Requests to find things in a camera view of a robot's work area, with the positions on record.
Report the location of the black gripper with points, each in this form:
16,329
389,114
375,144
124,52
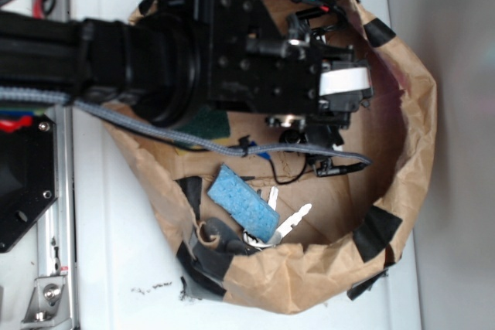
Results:
256,56

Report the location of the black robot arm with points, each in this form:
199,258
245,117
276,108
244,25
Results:
92,60

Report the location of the green and yellow sponge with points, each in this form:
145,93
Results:
209,124

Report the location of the white tape roll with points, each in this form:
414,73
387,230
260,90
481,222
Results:
344,80

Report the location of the blue sponge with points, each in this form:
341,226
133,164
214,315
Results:
243,204

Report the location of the brown paper bag bin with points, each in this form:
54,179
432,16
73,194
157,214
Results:
358,224

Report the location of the white plastic keys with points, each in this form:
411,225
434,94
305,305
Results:
281,232

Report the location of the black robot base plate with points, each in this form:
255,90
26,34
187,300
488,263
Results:
28,178

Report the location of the aluminium frame rail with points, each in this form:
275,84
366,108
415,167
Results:
52,250

